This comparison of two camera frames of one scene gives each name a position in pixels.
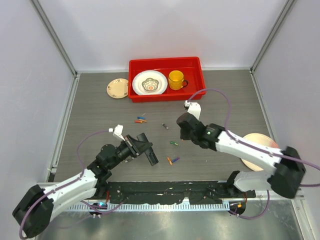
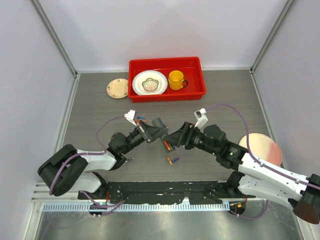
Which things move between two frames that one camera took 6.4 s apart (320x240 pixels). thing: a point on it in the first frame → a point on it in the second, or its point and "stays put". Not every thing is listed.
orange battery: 169,161 stays put
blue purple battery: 177,159 stays put
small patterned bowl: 150,84 stays put
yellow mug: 176,80 stays put
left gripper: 130,142 → 151,133
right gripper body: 187,136 → 195,138
